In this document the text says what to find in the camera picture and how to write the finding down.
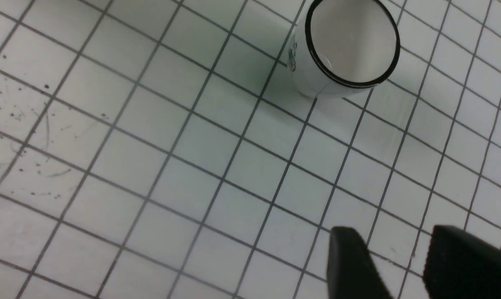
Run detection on white cup black rim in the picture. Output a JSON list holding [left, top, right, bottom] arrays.
[[288, 0, 401, 98]]

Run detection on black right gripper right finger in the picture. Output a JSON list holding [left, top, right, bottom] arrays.
[[423, 225, 501, 299]]

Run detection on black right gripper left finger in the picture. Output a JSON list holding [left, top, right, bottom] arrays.
[[326, 227, 392, 299]]

